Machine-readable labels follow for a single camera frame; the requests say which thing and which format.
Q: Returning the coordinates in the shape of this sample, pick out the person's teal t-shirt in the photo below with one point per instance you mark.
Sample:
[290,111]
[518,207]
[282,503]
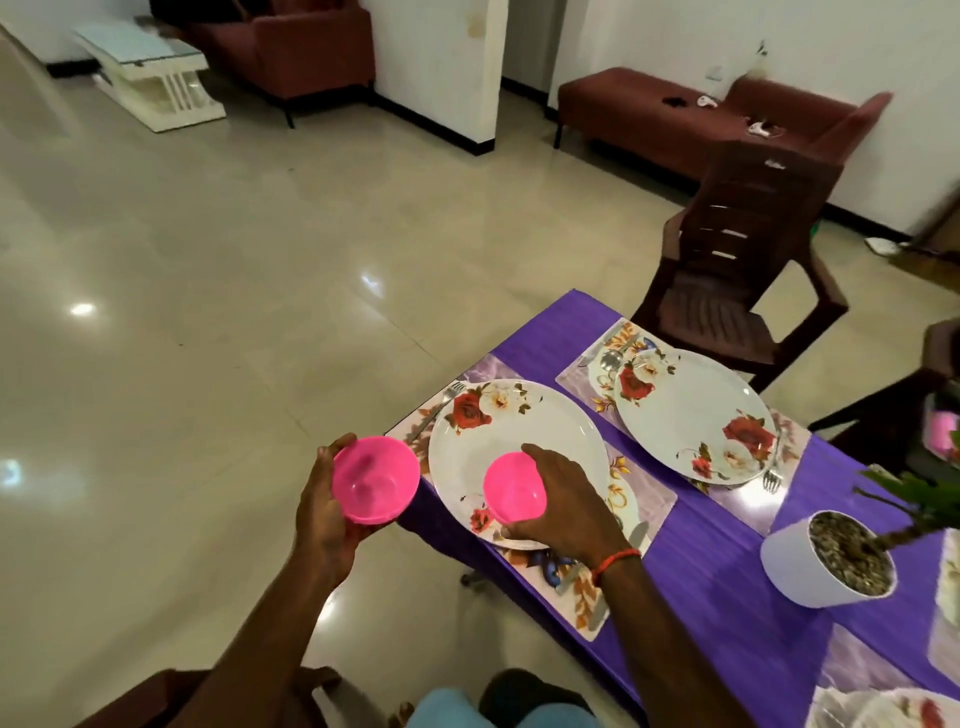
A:
[450,708]

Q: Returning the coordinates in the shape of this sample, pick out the small white cloth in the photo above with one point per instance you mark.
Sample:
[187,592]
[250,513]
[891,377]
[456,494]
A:
[707,102]

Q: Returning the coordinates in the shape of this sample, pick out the person's right forearm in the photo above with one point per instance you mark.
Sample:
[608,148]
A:
[668,645]

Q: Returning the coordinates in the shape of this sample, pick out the white charger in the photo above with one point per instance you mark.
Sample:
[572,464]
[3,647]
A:
[759,128]

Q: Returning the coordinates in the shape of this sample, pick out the person's right hand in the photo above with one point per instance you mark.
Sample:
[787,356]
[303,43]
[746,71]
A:
[578,518]

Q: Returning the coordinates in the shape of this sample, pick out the person's dark trousers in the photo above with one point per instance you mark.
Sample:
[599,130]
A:
[525,690]

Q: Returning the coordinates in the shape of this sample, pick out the purple tablecloth table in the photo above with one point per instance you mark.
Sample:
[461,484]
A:
[720,570]

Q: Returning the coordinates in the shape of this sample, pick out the small white floor object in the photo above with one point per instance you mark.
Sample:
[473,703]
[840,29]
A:
[882,246]

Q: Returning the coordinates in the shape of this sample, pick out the person's left hand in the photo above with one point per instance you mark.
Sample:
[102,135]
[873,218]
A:
[323,525]

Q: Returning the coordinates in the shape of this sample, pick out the steel fork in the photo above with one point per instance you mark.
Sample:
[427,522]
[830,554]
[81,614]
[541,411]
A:
[773,480]

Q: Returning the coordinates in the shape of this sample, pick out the pink plastic bowl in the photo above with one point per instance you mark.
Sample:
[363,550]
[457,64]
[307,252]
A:
[513,488]

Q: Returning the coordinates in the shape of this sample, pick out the person's left forearm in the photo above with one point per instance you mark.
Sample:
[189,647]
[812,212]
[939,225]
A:
[255,660]

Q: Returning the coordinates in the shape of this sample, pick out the white small table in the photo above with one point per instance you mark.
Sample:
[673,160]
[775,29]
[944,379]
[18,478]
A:
[150,75]

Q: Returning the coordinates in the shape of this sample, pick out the small black cloth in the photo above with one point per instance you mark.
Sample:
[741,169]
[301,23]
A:
[677,102]

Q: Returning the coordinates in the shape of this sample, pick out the red-brown sofa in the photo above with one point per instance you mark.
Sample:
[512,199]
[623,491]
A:
[660,113]

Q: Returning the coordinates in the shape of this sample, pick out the green plant in white pot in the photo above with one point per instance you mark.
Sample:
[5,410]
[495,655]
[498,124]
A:
[795,578]

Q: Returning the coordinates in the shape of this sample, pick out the brown armchair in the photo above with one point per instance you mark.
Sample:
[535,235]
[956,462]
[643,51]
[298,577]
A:
[300,53]

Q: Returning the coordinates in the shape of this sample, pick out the red wrist thread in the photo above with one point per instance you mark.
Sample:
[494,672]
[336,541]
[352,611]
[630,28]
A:
[617,563]

